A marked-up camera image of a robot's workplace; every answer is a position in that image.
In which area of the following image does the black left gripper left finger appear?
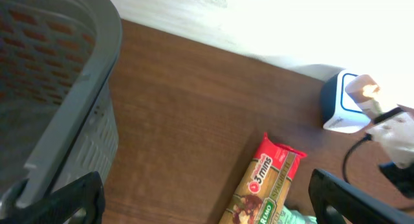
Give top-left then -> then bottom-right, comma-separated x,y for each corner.
1,172 -> 105,224

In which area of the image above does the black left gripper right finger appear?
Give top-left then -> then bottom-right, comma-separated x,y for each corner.
308,169 -> 413,224

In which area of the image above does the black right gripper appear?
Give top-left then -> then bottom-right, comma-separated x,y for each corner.
378,162 -> 413,199

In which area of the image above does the teal wipes packet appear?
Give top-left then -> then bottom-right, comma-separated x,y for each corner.
277,207 -> 317,224

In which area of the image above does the red spaghetti packet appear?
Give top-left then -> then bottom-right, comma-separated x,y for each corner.
219,133 -> 307,224

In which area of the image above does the white tube gold cap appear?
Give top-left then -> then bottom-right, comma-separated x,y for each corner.
345,74 -> 390,120

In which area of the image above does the white barcode scanner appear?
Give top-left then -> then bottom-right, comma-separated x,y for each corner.
320,70 -> 371,133

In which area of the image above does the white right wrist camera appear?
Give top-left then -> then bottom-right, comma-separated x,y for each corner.
366,107 -> 413,169

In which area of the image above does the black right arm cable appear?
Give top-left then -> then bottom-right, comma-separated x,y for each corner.
342,133 -> 373,185

